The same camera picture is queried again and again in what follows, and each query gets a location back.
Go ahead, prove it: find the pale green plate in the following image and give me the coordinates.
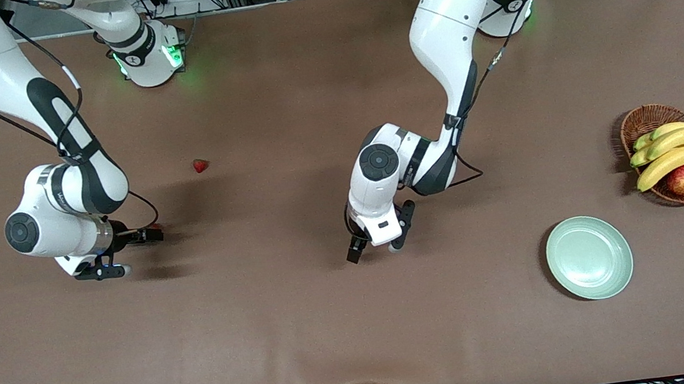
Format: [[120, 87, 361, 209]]
[[542, 210, 638, 306]]

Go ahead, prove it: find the brown table mat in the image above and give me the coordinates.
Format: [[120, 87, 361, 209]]
[[0, 0, 684, 384]]

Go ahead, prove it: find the brown wicker basket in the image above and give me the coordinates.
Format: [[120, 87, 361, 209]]
[[617, 100, 684, 212]]

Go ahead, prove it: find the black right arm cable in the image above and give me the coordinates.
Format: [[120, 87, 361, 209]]
[[0, 0, 162, 251]]

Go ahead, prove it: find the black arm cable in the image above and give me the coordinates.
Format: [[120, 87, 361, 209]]
[[0, 0, 162, 251], [423, 0, 561, 189]]

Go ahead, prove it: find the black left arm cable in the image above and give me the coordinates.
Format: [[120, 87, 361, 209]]
[[423, 0, 561, 189]]

